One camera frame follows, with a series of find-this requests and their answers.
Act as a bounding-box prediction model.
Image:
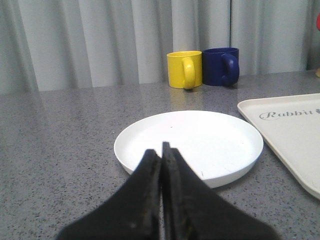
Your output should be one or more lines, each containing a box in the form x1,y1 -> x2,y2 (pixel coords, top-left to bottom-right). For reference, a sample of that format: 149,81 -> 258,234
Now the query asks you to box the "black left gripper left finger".
57,149 -> 162,240

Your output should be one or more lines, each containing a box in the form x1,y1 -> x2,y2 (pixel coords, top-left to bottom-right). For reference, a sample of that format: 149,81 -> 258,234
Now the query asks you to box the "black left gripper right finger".
161,142 -> 278,240

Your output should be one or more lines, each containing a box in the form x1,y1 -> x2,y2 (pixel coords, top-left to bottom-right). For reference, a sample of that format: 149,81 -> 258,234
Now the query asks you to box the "white round plate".
114,110 -> 264,188

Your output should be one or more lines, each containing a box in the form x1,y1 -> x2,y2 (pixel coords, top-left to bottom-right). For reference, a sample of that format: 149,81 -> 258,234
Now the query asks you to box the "cream rabbit tray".
237,93 -> 320,198

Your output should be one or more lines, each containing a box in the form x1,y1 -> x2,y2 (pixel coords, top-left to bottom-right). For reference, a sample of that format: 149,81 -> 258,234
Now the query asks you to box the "yellow mug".
166,50 -> 203,90

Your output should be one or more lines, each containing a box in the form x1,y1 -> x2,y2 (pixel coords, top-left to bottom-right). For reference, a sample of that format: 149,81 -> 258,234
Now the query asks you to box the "dark blue mug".
202,47 -> 240,86

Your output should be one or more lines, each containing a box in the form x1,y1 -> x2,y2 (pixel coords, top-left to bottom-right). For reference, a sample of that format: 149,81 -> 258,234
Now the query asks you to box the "wooden mug tree stand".
315,67 -> 320,78

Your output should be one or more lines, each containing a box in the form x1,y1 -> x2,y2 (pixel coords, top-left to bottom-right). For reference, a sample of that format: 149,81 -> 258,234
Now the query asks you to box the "grey curtain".
0,0 -> 320,94

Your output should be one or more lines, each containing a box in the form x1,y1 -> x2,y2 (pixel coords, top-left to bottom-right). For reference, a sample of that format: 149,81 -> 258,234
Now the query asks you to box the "red mug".
316,13 -> 320,31

